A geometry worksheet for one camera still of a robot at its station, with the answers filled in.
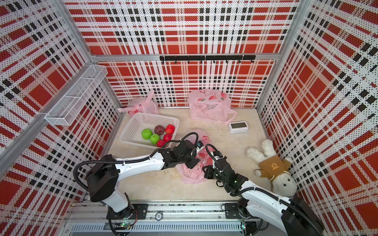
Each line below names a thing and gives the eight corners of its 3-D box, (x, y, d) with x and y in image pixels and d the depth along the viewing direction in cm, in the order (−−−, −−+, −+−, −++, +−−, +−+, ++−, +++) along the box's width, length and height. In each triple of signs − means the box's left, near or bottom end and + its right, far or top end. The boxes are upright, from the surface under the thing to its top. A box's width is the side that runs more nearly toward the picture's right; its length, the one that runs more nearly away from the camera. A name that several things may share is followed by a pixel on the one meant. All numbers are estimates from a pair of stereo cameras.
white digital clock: (229, 133, 107) (230, 129, 104) (228, 124, 112) (229, 121, 109) (248, 133, 107) (249, 129, 103) (245, 124, 112) (247, 121, 109)
